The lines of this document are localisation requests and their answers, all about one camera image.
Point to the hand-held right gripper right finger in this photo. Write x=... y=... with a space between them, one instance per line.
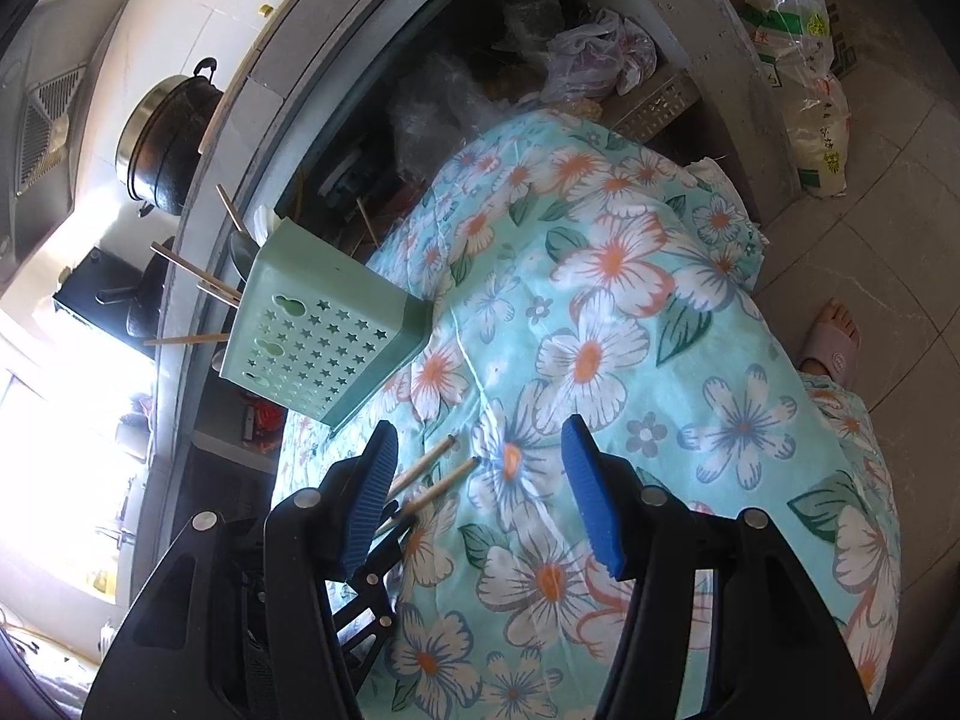
x=596 y=495

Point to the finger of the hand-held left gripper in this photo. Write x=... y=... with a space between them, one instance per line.
x=375 y=600

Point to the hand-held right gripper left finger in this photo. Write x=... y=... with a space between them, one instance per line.
x=367 y=502

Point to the wooden chopstick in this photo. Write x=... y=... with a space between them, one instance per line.
x=191 y=266
x=187 y=339
x=427 y=461
x=217 y=294
x=442 y=480
x=231 y=210

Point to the green plastic utensil holder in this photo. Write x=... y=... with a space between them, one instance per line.
x=390 y=337

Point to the dark metal ladle spoon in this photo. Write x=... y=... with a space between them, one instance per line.
x=244 y=255

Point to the white ceramic spoon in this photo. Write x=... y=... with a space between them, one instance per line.
x=268 y=223

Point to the floral quilted blanket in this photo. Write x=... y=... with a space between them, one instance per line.
x=675 y=390

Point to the red snack packets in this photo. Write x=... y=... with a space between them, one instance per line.
x=262 y=420

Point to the pink slipper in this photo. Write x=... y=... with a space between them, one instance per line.
x=836 y=356

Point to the black frying pan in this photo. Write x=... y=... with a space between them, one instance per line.
x=146 y=307

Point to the person's foot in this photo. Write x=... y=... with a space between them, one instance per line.
x=832 y=315

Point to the black appliance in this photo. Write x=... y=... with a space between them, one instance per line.
x=82 y=292

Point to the crumpled clear plastic bag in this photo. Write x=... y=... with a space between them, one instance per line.
x=435 y=105

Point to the black cooking pot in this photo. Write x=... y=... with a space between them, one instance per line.
x=165 y=150

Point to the purple plastic bag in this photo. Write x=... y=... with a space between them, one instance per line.
x=600 y=52

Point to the white green plastic bag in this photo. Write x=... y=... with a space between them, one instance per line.
x=810 y=105

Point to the range hood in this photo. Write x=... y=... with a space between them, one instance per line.
x=45 y=135

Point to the cardboard box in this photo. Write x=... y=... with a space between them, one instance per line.
x=844 y=22

